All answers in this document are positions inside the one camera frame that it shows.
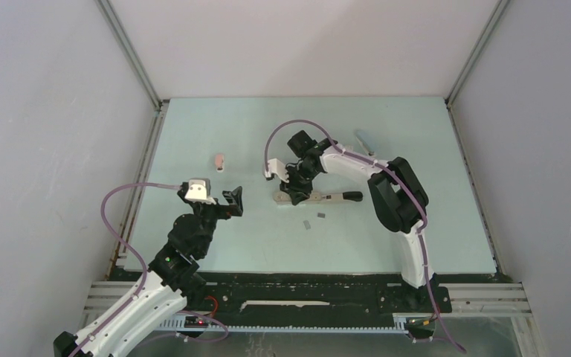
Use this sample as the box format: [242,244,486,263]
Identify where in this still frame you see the beige black long stapler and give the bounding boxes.
[273,191,364,205]

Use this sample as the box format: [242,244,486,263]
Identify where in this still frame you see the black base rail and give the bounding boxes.
[108,268,468,329]

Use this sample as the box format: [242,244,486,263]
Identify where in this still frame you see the light blue stapler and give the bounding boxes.
[354,129,376,157]

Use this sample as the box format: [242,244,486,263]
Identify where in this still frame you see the pink stapler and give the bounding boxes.
[214,153,225,173]

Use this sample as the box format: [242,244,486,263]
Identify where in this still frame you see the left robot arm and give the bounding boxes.
[53,178,243,356]

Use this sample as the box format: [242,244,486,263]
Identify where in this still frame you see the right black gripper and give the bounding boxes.
[281,162,321,203]

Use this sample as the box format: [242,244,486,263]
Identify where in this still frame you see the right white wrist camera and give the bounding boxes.
[264,158,289,182]

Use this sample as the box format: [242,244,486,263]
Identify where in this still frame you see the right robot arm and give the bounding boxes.
[264,130,440,315]

